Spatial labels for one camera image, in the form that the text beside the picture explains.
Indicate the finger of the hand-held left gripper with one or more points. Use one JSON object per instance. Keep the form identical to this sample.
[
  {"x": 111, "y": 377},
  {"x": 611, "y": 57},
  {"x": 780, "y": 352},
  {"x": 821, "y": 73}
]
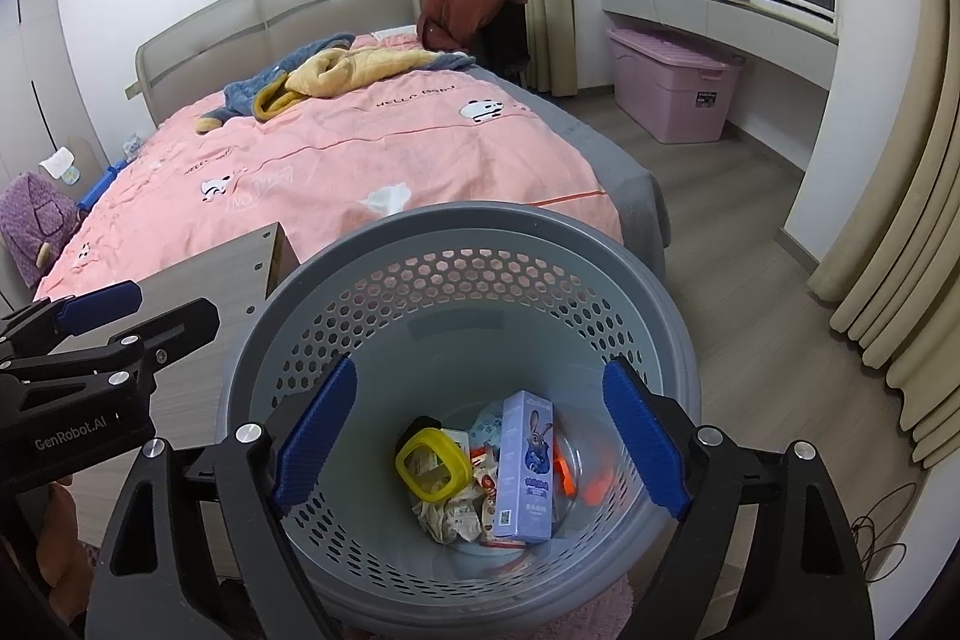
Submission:
[
  {"x": 180, "y": 325},
  {"x": 97, "y": 306}
]

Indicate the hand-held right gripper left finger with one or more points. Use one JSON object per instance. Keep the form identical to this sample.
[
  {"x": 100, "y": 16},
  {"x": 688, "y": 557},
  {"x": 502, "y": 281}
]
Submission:
[{"x": 315, "y": 437}]

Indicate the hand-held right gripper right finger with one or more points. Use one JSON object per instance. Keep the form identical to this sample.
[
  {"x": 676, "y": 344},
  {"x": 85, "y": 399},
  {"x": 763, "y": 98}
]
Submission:
[{"x": 649, "y": 437}]

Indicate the orange plastic wand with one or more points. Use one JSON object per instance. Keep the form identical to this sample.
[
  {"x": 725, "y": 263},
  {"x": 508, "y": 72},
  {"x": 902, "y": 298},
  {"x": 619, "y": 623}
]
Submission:
[{"x": 598, "y": 486}]

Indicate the purple rabbit print box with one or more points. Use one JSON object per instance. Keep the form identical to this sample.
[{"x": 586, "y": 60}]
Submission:
[{"x": 525, "y": 497}]

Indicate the white tissue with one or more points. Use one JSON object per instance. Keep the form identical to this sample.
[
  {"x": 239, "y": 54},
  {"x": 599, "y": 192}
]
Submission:
[{"x": 442, "y": 520}]

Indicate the small light blue wrapper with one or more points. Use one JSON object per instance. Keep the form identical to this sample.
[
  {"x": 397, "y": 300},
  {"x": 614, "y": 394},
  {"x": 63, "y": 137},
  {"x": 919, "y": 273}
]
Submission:
[{"x": 491, "y": 422}]

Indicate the red and white wrapper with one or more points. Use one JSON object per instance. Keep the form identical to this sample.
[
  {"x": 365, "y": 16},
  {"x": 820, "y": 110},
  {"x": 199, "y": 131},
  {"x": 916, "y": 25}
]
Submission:
[{"x": 486, "y": 471}]

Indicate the beige snack wrapper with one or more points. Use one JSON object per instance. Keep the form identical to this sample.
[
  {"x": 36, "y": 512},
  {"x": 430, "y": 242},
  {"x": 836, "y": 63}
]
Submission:
[{"x": 484, "y": 509}]

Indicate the grey plastic perforated basket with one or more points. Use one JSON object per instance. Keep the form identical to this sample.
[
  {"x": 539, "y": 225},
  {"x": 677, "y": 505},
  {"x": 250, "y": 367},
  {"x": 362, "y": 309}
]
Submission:
[{"x": 450, "y": 310}]

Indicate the person's left hand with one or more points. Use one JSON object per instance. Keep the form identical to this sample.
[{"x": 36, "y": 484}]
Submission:
[{"x": 64, "y": 535}]

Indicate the purple fleece jacket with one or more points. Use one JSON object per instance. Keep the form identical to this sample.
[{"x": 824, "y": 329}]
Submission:
[{"x": 37, "y": 220}]

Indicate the white bib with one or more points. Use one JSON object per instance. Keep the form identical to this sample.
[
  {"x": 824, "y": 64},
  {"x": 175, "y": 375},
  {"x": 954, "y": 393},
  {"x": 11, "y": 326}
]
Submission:
[{"x": 60, "y": 164}]

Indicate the small patterned bag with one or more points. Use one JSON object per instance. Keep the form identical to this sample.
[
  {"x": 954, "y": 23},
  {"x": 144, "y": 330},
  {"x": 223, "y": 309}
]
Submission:
[{"x": 133, "y": 147}]

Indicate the white wardrobe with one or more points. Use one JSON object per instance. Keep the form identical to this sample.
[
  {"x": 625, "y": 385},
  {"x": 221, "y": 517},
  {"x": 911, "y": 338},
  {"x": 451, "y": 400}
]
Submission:
[{"x": 22, "y": 85}]

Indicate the bed with pink duvet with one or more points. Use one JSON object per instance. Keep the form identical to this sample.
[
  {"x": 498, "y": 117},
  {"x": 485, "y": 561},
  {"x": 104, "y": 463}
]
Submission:
[{"x": 375, "y": 160}]

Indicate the grey bed sheet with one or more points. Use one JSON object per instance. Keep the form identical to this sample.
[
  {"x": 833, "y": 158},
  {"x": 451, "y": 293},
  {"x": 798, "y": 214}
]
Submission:
[{"x": 622, "y": 175}]

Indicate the yellow fleece garment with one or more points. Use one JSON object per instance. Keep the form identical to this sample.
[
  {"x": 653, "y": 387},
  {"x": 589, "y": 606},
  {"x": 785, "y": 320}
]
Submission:
[{"x": 352, "y": 66}]

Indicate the grey upholstered headboard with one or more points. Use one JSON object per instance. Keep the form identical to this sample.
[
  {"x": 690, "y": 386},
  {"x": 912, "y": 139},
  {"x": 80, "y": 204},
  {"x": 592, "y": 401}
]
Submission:
[{"x": 262, "y": 10}]

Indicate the pink storage box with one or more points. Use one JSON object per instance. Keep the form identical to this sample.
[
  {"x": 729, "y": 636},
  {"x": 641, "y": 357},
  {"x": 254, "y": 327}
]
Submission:
[{"x": 675, "y": 85}]

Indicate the black chair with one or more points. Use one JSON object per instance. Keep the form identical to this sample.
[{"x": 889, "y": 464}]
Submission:
[{"x": 506, "y": 40}]

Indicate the white window sill bench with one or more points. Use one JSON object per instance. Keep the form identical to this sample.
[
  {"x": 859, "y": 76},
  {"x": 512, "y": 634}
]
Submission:
[{"x": 712, "y": 14}]

